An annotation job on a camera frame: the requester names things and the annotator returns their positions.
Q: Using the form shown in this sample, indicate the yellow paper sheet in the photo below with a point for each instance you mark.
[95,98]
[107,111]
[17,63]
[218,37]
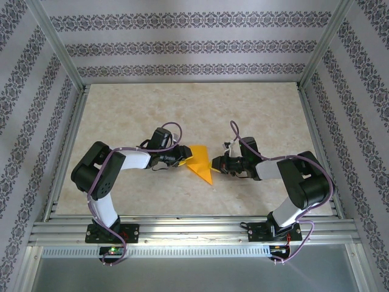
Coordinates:
[200,161]

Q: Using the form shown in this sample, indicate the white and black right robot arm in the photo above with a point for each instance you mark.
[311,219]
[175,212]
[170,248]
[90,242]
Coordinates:
[310,188]

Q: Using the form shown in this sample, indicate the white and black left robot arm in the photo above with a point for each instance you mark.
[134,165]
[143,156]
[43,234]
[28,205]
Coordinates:
[103,210]

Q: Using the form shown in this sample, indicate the small black controller board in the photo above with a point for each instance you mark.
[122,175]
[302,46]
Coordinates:
[278,249]

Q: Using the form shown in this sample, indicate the controller board with green light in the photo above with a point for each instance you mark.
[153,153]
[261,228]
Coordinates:
[112,251]

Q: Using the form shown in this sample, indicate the grey metal panel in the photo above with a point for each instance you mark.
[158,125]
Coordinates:
[194,276]

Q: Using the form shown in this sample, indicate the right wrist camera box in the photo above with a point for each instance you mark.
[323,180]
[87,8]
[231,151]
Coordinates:
[230,149]

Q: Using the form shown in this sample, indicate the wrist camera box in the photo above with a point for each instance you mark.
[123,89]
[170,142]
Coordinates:
[230,149]
[175,137]

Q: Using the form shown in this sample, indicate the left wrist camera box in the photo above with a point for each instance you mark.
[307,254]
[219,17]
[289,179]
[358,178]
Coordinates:
[175,137]

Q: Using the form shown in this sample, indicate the long aluminium mounting rail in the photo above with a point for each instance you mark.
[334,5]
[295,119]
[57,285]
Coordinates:
[197,231]

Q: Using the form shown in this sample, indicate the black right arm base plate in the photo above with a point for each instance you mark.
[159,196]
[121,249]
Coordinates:
[258,234]

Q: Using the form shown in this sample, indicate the aluminium side rail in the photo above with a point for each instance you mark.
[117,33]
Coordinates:
[316,146]
[70,146]

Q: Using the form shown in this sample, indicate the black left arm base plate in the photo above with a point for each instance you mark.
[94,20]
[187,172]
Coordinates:
[132,232]

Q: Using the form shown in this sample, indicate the aluminium frame post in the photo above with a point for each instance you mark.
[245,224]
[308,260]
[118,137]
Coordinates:
[325,42]
[57,45]

